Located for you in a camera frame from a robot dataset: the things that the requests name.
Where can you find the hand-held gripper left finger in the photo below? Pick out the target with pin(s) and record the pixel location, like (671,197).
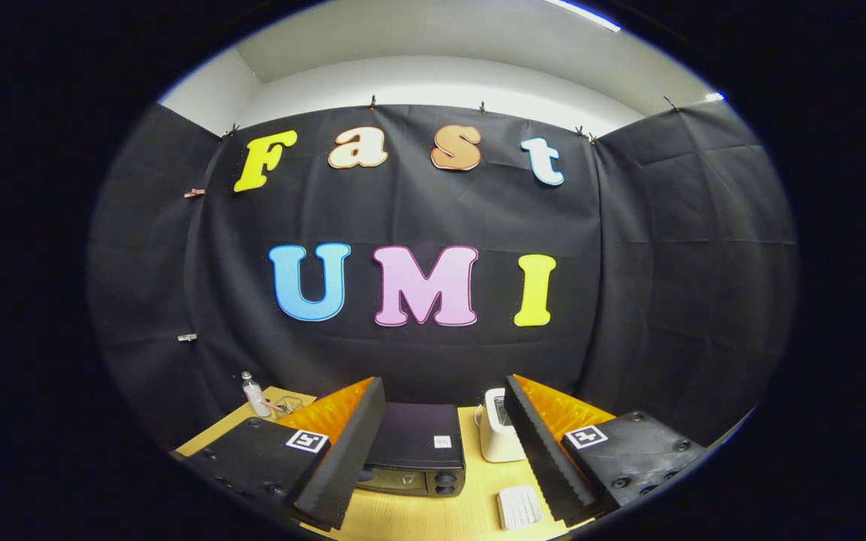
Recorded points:
(343,454)

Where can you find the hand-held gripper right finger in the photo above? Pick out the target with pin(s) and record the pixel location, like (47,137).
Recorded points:
(546,454)

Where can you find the black toaster oven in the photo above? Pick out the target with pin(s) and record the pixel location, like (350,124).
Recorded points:
(414,436)

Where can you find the white bread toaster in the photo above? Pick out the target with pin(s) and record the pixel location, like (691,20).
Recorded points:
(493,439)

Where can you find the white rectangular dish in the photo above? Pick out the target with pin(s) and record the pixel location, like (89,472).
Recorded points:
(519,507)

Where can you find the clear plastic bottle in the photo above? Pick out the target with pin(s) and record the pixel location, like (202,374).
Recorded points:
(256,398)

